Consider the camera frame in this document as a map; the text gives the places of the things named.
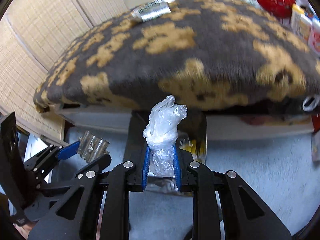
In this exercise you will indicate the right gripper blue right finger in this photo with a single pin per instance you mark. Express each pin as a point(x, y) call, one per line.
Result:
point(177, 171)

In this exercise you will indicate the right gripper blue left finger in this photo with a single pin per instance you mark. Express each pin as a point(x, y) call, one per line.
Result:
point(146, 165)

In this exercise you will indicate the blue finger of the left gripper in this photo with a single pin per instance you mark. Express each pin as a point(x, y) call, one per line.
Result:
point(69, 151)

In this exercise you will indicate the yellow snack wrapper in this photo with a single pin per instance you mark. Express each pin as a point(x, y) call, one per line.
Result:
point(198, 150)

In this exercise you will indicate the clear plastic bag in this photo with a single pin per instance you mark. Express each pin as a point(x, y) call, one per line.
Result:
point(161, 134)

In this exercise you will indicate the dark grey trash bin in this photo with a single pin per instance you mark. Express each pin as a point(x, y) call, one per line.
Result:
point(194, 126)

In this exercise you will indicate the silver foil wrapper strip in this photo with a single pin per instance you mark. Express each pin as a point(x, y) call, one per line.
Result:
point(151, 10)

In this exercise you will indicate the brown teddy bear blanket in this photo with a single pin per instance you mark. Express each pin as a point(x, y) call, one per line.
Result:
point(208, 54)

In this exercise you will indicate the woven bamboo screen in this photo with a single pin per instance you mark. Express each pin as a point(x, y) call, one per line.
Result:
point(34, 34)

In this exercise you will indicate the white pink wipes canister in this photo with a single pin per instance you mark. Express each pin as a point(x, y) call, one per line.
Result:
point(314, 37)

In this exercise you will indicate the white bottle yellow cap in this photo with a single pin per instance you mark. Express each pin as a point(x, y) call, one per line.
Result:
point(300, 23)

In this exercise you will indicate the red gift bag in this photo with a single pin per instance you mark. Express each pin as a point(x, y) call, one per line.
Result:
point(278, 8)

